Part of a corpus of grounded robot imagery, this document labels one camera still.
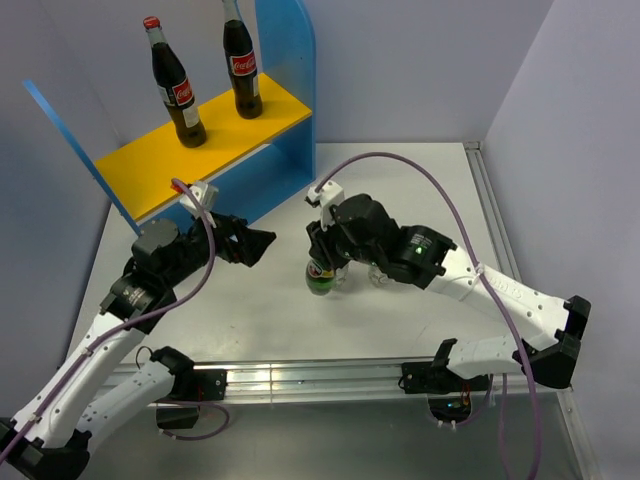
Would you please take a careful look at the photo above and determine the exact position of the clear glass bottle green cap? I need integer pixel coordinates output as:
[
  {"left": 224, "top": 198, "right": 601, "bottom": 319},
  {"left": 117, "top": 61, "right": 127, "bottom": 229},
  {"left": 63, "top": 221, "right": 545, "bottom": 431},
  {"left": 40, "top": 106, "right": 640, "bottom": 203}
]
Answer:
[{"left": 332, "top": 265, "right": 349, "bottom": 290}]

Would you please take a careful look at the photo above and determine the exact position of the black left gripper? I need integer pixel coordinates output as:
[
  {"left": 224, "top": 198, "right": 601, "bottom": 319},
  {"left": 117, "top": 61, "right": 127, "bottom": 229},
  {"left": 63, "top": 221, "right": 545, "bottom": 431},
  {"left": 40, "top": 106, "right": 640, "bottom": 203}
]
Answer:
[{"left": 163, "top": 206, "right": 275, "bottom": 287}]

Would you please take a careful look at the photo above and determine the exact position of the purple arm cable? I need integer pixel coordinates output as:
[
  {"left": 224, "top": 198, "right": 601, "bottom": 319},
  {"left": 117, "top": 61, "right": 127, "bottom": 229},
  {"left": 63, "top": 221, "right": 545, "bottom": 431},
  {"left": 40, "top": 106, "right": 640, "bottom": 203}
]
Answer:
[
  {"left": 0, "top": 177, "right": 231, "bottom": 451},
  {"left": 313, "top": 151, "right": 544, "bottom": 480}
]

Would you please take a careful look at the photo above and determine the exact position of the cola bottle with red cap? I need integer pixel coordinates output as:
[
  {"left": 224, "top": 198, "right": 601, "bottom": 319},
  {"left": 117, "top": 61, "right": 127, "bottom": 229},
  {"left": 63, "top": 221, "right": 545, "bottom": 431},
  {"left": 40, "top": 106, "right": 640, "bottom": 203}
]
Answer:
[{"left": 143, "top": 16, "right": 207, "bottom": 148}]

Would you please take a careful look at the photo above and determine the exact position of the aluminium table edge rail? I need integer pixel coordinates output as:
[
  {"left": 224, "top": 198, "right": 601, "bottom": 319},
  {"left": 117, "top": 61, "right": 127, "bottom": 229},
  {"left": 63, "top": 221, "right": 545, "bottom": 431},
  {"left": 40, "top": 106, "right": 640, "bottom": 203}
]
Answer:
[{"left": 463, "top": 141, "right": 522, "bottom": 281}]

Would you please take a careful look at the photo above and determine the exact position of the blue and yellow shelf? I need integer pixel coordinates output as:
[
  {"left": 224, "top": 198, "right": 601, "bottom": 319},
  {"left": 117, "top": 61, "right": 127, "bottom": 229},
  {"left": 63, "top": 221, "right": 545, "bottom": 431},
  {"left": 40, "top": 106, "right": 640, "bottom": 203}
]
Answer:
[{"left": 26, "top": 1, "right": 316, "bottom": 228}]

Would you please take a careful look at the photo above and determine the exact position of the aluminium front mounting rail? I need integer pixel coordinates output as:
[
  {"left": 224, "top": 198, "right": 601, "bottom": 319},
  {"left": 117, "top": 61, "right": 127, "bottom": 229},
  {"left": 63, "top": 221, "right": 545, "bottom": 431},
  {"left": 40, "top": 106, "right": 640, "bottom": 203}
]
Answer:
[{"left": 99, "top": 357, "right": 574, "bottom": 411}]

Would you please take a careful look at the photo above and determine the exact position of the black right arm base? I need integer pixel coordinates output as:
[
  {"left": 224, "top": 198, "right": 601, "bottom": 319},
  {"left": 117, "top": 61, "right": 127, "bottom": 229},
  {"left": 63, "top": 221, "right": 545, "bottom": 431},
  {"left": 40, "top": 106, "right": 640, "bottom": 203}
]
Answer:
[{"left": 398, "top": 361, "right": 493, "bottom": 431}]

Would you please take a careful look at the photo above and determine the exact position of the cola bottle without cap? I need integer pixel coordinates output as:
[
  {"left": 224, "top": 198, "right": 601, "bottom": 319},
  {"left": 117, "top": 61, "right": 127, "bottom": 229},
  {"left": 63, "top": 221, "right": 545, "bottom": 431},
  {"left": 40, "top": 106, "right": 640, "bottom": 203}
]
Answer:
[{"left": 222, "top": 1, "right": 263, "bottom": 119}]

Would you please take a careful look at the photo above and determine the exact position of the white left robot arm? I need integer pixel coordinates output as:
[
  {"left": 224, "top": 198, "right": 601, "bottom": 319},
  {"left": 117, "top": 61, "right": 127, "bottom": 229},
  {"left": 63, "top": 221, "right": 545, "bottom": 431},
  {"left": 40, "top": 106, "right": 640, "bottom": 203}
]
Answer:
[{"left": 1, "top": 214, "right": 276, "bottom": 479}]

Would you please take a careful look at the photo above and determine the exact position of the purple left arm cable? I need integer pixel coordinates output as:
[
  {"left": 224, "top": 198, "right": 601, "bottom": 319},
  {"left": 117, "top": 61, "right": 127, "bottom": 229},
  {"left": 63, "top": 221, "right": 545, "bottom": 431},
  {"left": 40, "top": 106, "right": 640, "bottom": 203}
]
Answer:
[{"left": 0, "top": 177, "right": 231, "bottom": 451}]

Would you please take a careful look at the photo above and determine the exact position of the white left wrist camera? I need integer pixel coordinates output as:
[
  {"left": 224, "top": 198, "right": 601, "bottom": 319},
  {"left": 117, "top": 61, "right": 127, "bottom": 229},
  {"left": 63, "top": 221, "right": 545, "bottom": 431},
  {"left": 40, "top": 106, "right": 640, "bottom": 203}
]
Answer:
[{"left": 171, "top": 179, "right": 219, "bottom": 217}]

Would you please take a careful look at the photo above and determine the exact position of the green Perrier glass bottle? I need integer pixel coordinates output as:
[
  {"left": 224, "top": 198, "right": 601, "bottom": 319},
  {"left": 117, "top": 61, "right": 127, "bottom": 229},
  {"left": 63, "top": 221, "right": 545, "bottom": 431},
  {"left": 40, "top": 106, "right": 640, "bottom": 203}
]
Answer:
[{"left": 305, "top": 259, "right": 335, "bottom": 296}]

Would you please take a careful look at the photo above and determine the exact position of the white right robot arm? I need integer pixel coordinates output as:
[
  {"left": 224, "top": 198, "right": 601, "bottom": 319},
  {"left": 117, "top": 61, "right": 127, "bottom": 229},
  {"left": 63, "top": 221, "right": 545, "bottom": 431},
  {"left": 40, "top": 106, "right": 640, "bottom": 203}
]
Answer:
[{"left": 305, "top": 189, "right": 591, "bottom": 393}]

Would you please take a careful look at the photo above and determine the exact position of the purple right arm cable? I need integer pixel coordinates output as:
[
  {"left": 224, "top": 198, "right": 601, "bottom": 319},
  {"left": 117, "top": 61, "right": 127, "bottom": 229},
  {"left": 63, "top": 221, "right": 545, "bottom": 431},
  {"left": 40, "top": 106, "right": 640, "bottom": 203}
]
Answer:
[{"left": 313, "top": 151, "right": 544, "bottom": 480}]

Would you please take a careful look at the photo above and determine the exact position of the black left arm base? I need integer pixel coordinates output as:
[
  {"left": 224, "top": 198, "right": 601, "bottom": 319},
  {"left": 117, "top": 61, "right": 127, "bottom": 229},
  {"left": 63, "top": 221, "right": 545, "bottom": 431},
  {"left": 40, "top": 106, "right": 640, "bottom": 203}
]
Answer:
[{"left": 155, "top": 369, "right": 230, "bottom": 441}]

